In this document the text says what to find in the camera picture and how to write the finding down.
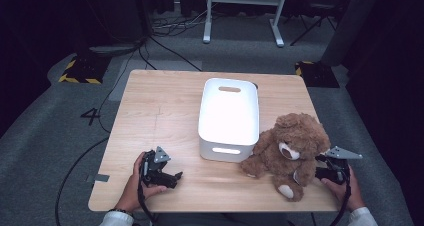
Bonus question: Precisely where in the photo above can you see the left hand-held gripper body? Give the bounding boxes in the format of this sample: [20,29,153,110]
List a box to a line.
[139,145,178,190]

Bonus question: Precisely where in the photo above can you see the thin black floor cable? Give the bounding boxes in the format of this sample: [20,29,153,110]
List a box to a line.
[98,45,149,134]

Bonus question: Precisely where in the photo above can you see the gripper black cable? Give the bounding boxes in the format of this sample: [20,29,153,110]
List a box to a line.
[136,182,158,224]
[328,167,353,226]

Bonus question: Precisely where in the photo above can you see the grey tape strip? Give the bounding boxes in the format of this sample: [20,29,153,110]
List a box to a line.
[85,173,111,184]

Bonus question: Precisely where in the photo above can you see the grey padded pillar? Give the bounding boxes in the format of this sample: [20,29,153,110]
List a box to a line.
[320,0,383,68]

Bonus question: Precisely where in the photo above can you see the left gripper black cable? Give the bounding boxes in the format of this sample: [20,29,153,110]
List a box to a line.
[136,182,158,224]

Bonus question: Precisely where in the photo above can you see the person's left hand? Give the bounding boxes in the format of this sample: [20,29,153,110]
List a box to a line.
[114,151,168,214]

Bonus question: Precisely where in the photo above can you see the white plastic storage bin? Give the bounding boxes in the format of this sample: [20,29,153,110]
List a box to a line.
[197,77,261,164]

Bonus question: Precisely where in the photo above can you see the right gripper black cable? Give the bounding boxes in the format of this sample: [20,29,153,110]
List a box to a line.
[328,167,353,226]

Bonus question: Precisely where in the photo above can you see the black yellow striped base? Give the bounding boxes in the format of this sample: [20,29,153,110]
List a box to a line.
[294,60,340,89]
[58,54,111,85]

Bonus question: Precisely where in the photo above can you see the brown teddy bear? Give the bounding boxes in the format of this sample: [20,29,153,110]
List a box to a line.
[239,112,332,203]

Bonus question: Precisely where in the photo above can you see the black tripod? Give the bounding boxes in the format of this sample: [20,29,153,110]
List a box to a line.
[289,2,338,47]

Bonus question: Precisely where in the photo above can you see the tangle of floor cables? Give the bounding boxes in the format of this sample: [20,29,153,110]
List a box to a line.
[151,5,214,38]

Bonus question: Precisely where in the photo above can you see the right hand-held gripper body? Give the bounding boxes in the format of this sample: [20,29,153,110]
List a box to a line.
[324,145,364,186]

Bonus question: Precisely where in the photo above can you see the person's right hand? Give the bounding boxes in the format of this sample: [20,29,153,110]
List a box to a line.
[321,165,366,213]

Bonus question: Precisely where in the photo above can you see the black wristband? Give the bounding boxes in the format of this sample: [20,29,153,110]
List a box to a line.
[108,207,135,218]

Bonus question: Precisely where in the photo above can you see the dark equipment stand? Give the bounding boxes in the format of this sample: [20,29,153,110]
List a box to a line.
[74,0,153,59]

